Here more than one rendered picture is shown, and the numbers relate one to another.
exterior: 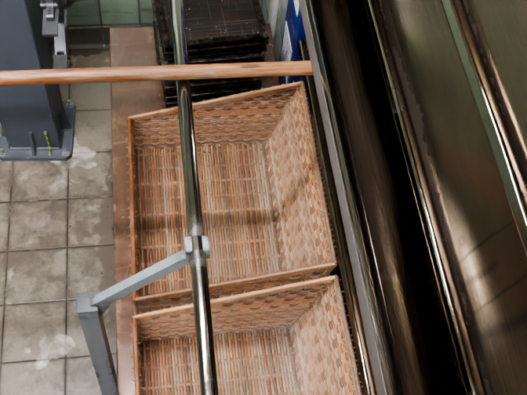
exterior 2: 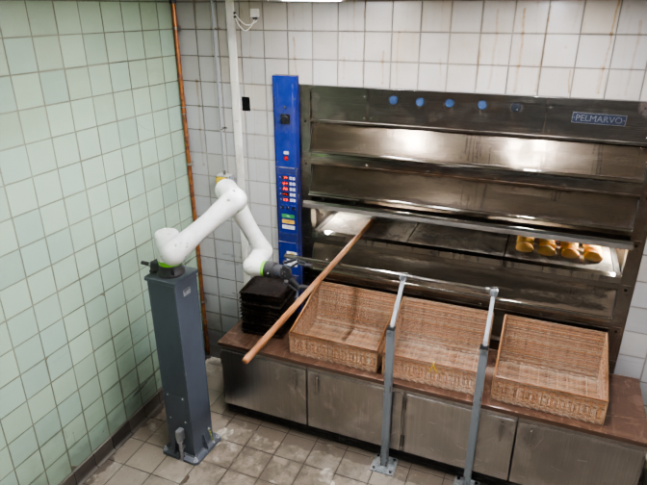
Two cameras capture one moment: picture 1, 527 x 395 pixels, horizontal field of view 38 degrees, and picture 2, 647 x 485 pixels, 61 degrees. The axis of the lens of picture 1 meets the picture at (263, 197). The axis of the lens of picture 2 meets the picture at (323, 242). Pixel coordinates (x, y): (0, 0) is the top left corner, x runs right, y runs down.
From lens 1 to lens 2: 2.63 m
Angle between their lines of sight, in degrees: 52
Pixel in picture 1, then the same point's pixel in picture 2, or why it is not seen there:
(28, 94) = (202, 403)
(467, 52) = (434, 161)
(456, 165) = (438, 194)
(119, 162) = (294, 357)
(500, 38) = (437, 155)
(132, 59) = (242, 340)
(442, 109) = (422, 191)
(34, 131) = (204, 431)
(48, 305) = (301, 472)
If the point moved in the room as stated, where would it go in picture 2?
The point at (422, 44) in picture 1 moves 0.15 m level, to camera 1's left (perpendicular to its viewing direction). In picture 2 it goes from (400, 190) to (387, 195)
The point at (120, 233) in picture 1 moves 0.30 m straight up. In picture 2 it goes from (329, 366) to (329, 321)
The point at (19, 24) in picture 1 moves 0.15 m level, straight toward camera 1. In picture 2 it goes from (200, 354) to (225, 357)
